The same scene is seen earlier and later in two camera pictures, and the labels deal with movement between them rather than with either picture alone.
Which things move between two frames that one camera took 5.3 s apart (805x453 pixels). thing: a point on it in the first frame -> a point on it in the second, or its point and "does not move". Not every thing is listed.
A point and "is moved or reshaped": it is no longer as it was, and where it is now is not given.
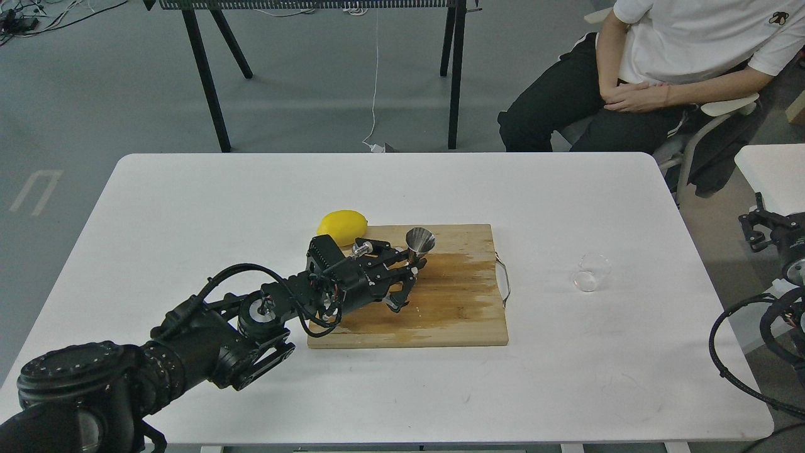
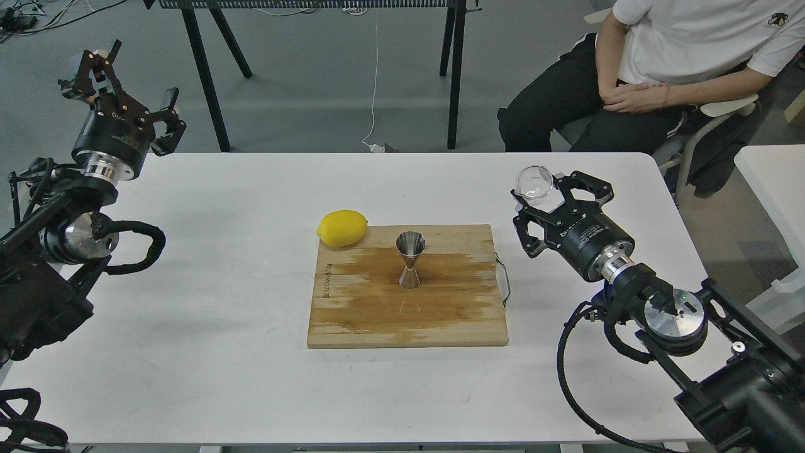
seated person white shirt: x=646 y=55 does not move
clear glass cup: x=592 y=265 is moved or reshaped
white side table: x=777 y=172 does not move
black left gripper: x=342 y=283 -> x=114 y=125
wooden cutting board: x=456 y=301 does not move
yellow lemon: x=343 y=226 does not move
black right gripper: x=788 y=233 -> x=580 y=233
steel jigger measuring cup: x=419 y=241 is moved or reshaped
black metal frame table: x=452 y=51 does not move
